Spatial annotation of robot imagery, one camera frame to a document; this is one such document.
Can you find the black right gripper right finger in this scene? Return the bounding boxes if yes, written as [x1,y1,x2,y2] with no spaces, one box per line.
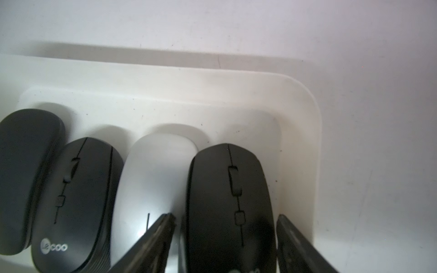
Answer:
[276,215,338,273]

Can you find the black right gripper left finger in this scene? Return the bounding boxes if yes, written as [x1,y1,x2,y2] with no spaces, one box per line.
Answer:
[109,213,176,273]

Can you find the silver mouse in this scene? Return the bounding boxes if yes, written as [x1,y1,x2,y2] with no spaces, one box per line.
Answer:
[110,133,198,273]

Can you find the black Lecoo mouse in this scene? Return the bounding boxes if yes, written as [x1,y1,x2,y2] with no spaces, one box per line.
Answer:
[31,137,124,273]

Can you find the white plastic storage box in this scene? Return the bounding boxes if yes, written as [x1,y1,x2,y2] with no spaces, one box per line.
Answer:
[0,53,323,273]

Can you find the slim black mouse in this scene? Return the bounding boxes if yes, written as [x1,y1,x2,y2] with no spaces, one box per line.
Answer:
[1,109,66,255]

